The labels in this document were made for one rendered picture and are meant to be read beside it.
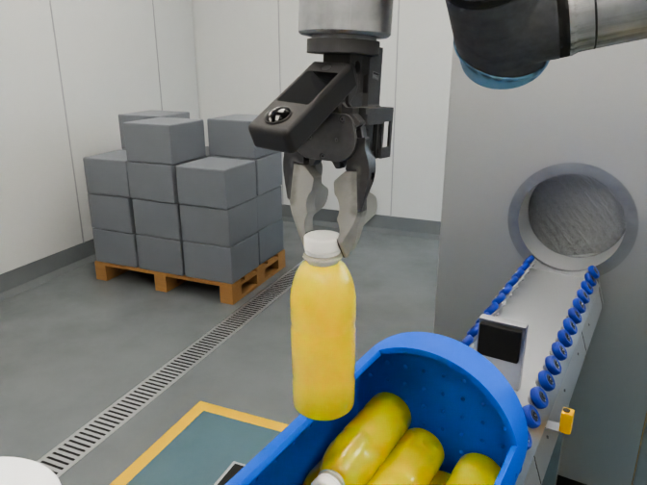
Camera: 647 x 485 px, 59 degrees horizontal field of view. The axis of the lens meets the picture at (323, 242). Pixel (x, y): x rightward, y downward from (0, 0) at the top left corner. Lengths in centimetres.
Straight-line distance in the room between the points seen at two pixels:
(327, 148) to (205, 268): 346
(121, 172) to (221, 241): 88
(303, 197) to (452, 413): 47
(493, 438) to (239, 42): 531
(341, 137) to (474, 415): 52
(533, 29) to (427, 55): 464
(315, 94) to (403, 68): 476
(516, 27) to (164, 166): 349
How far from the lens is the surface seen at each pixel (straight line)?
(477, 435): 94
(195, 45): 620
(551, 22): 60
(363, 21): 55
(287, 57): 568
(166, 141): 391
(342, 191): 57
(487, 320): 131
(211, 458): 263
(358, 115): 56
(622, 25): 61
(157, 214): 410
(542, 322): 170
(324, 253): 58
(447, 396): 92
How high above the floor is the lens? 163
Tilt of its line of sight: 18 degrees down
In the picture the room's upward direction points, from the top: straight up
